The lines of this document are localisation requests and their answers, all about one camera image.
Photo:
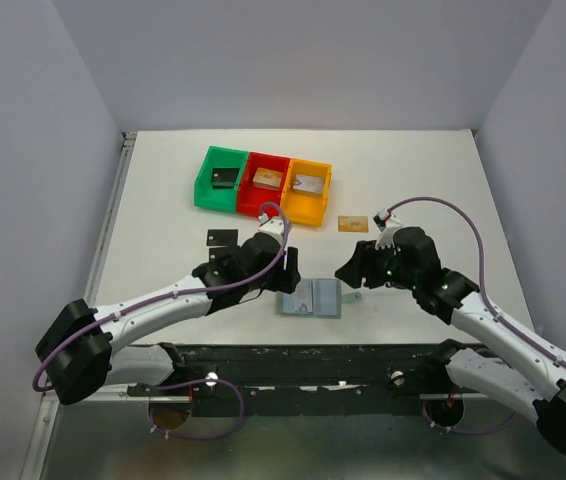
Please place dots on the green plastic bin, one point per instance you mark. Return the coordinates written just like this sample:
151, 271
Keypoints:
218, 199

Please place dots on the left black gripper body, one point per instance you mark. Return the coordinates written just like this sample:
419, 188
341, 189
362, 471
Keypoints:
286, 273

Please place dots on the silver VIP card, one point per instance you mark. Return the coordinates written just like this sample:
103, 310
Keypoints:
301, 300

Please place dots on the sage green card holder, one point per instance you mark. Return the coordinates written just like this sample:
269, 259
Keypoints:
328, 299

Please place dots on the red plastic bin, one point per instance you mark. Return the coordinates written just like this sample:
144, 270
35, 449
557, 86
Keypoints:
251, 194

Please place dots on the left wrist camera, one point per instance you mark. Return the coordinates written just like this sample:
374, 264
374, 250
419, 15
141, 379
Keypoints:
277, 227

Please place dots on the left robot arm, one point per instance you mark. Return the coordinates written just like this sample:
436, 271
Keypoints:
211, 287

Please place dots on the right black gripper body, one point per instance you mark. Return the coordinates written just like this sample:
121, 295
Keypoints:
369, 265

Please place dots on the black card stack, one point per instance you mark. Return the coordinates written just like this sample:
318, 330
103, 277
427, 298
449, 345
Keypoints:
224, 178

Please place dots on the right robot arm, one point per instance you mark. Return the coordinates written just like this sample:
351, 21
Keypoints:
527, 373

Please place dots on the aluminium frame rail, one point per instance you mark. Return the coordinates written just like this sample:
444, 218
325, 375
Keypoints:
98, 240

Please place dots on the tan card stack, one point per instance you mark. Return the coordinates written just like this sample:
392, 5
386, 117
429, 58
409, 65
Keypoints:
267, 179

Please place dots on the silver card stack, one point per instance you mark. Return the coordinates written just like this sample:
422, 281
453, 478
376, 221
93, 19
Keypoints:
308, 185

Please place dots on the black credit card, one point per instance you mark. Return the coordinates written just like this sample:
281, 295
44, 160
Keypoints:
221, 237

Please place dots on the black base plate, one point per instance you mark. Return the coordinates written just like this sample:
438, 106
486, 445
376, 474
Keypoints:
270, 380

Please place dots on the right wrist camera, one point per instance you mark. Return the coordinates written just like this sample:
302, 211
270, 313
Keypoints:
388, 224

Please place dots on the gold VIP card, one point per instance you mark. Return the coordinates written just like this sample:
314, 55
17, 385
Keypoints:
353, 224

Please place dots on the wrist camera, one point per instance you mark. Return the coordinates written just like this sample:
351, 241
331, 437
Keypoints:
277, 227
388, 224

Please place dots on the yellow plastic bin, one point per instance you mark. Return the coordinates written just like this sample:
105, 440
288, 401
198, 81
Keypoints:
301, 206

